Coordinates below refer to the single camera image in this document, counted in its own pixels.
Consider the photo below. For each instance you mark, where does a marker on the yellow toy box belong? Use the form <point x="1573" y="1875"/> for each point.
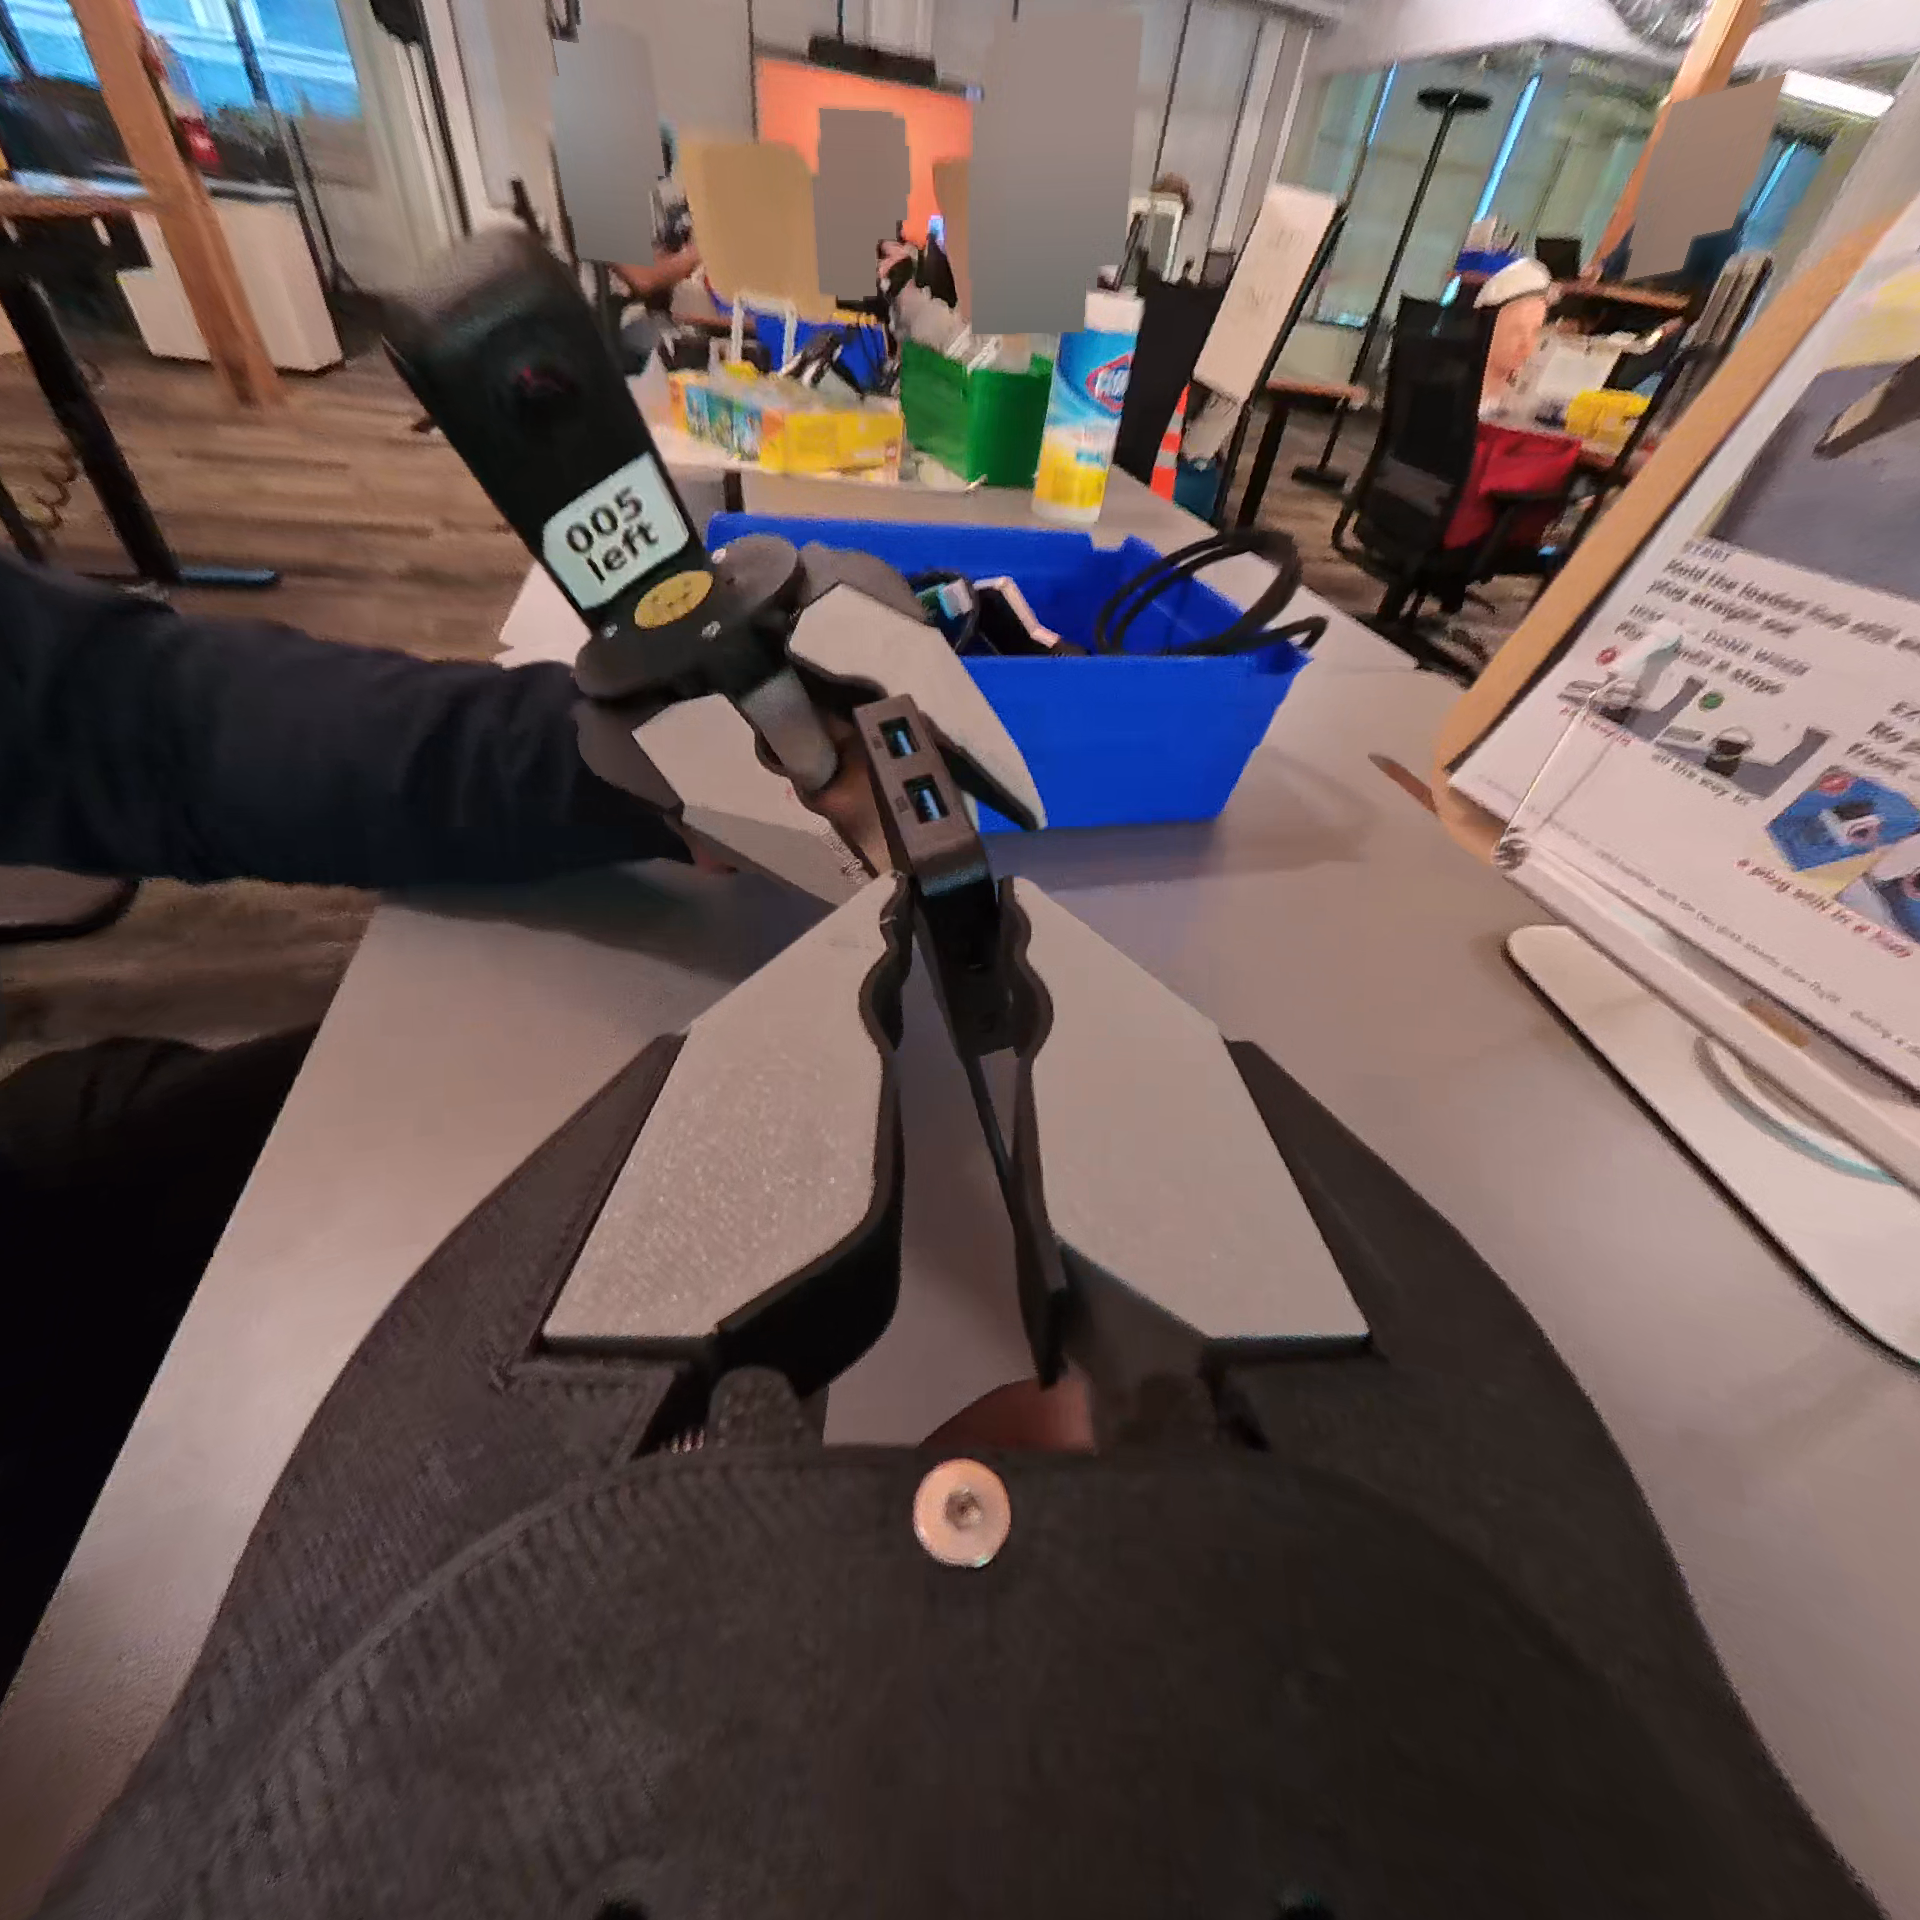
<point x="780" y="429"/>

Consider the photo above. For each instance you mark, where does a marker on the orange wall screen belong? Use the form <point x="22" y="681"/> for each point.
<point x="862" y="90"/>

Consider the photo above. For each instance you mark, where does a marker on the blue bag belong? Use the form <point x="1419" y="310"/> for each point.
<point x="796" y="340"/>

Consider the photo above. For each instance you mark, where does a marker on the white wipes canister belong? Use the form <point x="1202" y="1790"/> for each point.
<point x="1090" y="406"/>

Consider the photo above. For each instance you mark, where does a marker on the blue plastic bin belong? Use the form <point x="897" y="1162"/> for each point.
<point x="1141" y="734"/>

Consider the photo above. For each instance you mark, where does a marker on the yellow crate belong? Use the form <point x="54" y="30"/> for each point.
<point x="1599" y="413"/>

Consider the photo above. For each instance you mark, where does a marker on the black usb hub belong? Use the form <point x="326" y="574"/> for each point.
<point x="955" y="885"/>

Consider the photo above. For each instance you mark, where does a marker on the wooden post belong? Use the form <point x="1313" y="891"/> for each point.
<point x="165" y="182"/>

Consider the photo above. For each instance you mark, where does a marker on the white tablet stand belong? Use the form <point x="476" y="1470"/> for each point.
<point x="1801" y="1201"/>

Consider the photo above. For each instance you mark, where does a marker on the white cabinet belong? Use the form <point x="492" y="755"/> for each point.
<point x="242" y="284"/>

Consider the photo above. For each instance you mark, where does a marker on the white sign board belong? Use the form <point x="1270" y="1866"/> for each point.
<point x="1268" y="294"/>

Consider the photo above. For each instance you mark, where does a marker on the black desk leg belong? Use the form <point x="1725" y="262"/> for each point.
<point x="91" y="452"/>

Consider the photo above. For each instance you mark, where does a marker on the red bag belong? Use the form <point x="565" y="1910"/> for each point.
<point x="1516" y="482"/>

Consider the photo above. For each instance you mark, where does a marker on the person's left hand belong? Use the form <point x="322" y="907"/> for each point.
<point x="845" y="819"/>

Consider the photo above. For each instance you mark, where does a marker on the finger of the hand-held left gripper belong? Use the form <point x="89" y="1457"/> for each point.
<point x="916" y="676"/>
<point x="721" y="787"/>

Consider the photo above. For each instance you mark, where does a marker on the printed instruction sheet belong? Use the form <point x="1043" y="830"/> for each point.
<point x="1725" y="751"/>

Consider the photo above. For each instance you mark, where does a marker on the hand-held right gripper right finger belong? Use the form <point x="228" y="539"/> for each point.
<point x="1185" y="1172"/>

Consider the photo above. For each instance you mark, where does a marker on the orange cone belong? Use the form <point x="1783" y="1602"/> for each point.
<point x="1167" y="452"/>

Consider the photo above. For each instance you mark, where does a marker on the small white adapter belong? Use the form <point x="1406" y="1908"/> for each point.
<point x="1003" y="614"/>

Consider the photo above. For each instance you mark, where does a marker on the black floor lamp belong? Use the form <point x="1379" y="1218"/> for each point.
<point x="1443" y="165"/>

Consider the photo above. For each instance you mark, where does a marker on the black office chair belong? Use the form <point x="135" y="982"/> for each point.
<point x="1426" y="452"/>

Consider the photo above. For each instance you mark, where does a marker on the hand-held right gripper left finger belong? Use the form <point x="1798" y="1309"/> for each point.
<point x="734" y="1172"/>

